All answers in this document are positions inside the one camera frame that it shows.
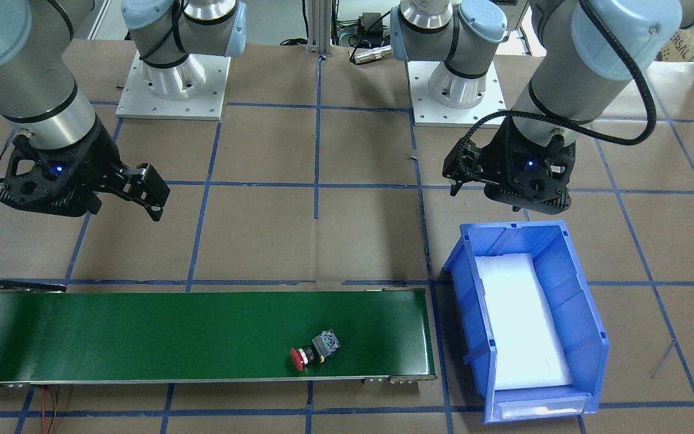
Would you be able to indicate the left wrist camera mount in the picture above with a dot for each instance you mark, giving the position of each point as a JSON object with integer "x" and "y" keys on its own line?
{"x": 525, "y": 175}

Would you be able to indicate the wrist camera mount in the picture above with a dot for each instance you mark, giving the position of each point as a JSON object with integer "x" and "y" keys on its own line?
{"x": 64, "y": 181}
{"x": 525, "y": 175}

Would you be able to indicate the blue bin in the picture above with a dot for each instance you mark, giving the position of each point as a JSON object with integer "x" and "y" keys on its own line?
{"x": 583, "y": 337}

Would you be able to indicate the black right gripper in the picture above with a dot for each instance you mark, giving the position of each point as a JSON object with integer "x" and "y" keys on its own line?
{"x": 99, "y": 158}

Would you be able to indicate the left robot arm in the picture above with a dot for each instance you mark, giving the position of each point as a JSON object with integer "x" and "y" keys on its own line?
{"x": 594, "y": 49}

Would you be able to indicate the silver metal cylinder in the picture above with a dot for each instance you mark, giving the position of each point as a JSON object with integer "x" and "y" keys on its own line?
{"x": 371, "y": 55}

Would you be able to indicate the black power brick top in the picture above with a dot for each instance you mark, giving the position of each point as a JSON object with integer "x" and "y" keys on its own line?
{"x": 370, "y": 23}

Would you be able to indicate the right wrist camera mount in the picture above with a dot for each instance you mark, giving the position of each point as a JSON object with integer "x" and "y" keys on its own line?
{"x": 64, "y": 181}

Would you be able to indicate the white foam pad bin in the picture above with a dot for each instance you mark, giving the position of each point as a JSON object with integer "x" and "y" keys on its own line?
{"x": 530, "y": 354}

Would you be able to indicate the red push button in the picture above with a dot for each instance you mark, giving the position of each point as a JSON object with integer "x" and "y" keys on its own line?
{"x": 321, "y": 347}

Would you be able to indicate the aluminium frame post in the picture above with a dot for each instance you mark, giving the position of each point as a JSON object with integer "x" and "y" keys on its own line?
{"x": 320, "y": 24}

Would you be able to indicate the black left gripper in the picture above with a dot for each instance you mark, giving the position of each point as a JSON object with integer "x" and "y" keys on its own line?
{"x": 497, "y": 158}

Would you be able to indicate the green conveyor belt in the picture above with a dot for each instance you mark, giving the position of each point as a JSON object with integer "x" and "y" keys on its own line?
{"x": 112, "y": 338}

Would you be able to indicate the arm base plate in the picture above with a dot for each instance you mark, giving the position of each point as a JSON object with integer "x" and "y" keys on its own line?
{"x": 193, "y": 90}
{"x": 441, "y": 99}

